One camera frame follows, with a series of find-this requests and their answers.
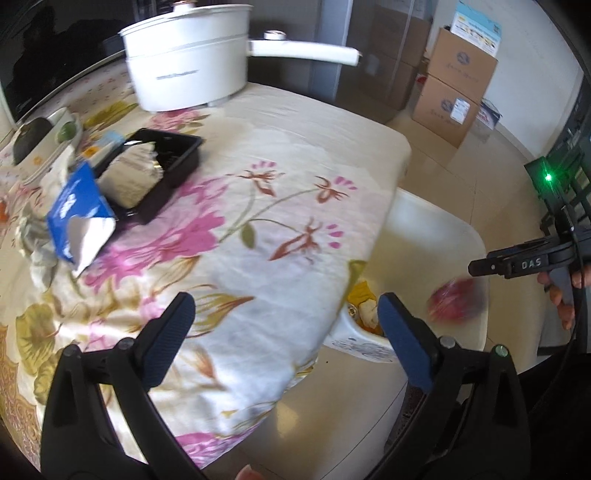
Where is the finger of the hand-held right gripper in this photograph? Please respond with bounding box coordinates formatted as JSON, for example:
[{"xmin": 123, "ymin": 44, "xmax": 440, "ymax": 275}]
[{"xmin": 468, "ymin": 239, "xmax": 550, "ymax": 278}]

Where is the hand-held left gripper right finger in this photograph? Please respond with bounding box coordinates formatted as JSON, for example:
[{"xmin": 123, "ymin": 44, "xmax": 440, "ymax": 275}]
[{"xmin": 369, "ymin": 292, "xmax": 533, "ymax": 480}]

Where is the brown cardboard box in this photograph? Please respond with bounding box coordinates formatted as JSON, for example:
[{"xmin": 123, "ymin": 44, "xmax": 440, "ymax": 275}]
[
  {"xmin": 427, "ymin": 27, "xmax": 499, "ymax": 100},
  {"xmin": 412, "ymin": 74, "xmax": 483, "ymax": 148}
]

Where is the black plastic tray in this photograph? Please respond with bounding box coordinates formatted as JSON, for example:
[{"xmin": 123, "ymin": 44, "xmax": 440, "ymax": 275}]
[{"xmin": 95, "ymin": 128, "xmax": 205, "ymax": 225}]

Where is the large flower print tablecloth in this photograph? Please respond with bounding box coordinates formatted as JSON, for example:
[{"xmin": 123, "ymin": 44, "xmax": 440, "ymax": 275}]
[{"xmin": 0, "ymin": 83, "xmax": 413, "ymax": 472}]

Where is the dark green squash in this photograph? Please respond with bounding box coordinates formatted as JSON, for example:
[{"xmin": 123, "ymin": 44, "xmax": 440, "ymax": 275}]
[{"xmin": 13, "ymin": 117, "xmax": 54, "ymax": 165}]

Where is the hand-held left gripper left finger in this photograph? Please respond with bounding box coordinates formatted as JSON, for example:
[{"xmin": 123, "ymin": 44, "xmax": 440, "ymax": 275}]
[{"xmin": 41, "ymin": 292, "xmax": 207, "ymax": 480}]

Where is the dark blue snack bag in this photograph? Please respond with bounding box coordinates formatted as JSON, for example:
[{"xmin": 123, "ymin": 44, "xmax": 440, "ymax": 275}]
[{"xmin": 46, "ymin": 161, "xmax": 116, "ymax": 278}]

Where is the grey refrigerator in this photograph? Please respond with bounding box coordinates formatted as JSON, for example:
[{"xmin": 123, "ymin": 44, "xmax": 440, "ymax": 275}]
[{"xmin": 249, "ymin": 0, "xmax": 435, "ymax": 125}]

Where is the blue and white carton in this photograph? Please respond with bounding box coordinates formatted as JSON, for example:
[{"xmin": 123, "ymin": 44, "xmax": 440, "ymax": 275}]
[{"xmin": 450, "ymin": 0, "xmax": 504, "ymax": 58}]

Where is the dark red snack packet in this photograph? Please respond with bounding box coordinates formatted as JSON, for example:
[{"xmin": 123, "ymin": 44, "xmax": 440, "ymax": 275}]
[{"xmin": 427, "ymin": 277, "xmax": 481, "ymax": 321}]

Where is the yellow snack packet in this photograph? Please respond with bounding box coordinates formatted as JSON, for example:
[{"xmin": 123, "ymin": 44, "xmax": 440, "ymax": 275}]
[{"xmin": 348, "ymin": 279, "xmax": 382, "ymax": 308}]

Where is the white paper bag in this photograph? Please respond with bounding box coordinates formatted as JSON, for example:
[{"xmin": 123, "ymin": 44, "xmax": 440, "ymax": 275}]
[{"xmin": 99, "ymin": 141, "xmax": 162, "ymax": 208}]

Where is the white electric cooking pot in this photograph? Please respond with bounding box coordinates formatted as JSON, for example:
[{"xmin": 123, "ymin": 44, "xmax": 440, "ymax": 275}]
[{"xmin": 119, "ymin": 0, "xmax": 362, "ymax": 113}]

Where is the white bin with blue print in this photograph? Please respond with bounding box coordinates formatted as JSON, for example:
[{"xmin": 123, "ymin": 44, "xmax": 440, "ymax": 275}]
[{"xmin": 323, "ymin": 277, "xmax": 399, "ymax": 365}]

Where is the black door microwave oven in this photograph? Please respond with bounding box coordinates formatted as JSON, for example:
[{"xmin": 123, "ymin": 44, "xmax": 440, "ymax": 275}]
[{"xmin": 0, "ymin": 0, "xmax": 139, "ymax": 127}]

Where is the white trash bin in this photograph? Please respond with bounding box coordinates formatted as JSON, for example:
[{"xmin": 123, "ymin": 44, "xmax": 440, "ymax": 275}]
[{"xmin": 323, "ymin": 189, "xmax": 490, "ymax": 365}]

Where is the person's right hand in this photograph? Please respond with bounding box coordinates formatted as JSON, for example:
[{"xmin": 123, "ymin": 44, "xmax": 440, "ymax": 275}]
[{"xmin": 538, "ymin": 265, "xmax": 591, "ymax": 330}]

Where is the blue and white bag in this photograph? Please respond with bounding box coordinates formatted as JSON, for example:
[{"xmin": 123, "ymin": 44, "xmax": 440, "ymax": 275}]
[{"xmin": 475, "ymin": 99, "xmax": 502, "ymax": 130}]

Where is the small flower print cloth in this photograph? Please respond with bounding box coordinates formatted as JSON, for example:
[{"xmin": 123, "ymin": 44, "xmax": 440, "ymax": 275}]
[{"xmin": 0, "ymin": 65, "xmax": 139, "ymax": 153}]

